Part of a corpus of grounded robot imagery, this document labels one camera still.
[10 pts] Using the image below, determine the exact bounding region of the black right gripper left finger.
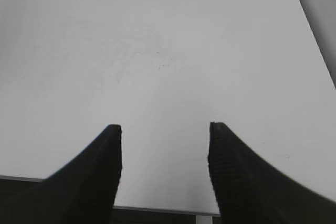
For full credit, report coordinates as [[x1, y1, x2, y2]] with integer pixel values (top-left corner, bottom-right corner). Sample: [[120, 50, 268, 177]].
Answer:
[[1, 125, 122, 223]]

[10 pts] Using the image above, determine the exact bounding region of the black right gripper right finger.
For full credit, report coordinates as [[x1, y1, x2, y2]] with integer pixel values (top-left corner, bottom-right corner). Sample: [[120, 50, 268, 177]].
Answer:
[[207, 122, 335, 223]]

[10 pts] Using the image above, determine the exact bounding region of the white table leg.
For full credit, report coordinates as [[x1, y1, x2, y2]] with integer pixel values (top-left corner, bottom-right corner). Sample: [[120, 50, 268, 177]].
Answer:
[[196, 216, 213, 224]]

